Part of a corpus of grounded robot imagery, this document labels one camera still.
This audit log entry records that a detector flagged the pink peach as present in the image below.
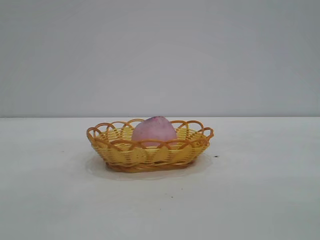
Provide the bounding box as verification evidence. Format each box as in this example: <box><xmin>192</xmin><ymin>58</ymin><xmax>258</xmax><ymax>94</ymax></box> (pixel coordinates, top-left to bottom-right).
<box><xmin>131</xmin><ymin>115</ymin><xmax>179</xmax><ymax>148</ymax></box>

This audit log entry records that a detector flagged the yellow woven wicker basket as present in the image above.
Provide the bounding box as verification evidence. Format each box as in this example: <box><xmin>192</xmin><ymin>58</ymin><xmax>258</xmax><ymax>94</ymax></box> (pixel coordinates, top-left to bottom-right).
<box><xmin>86</xmin><ymin>117</ymin><xmax>215</xmax><ymax>173</ymax></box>

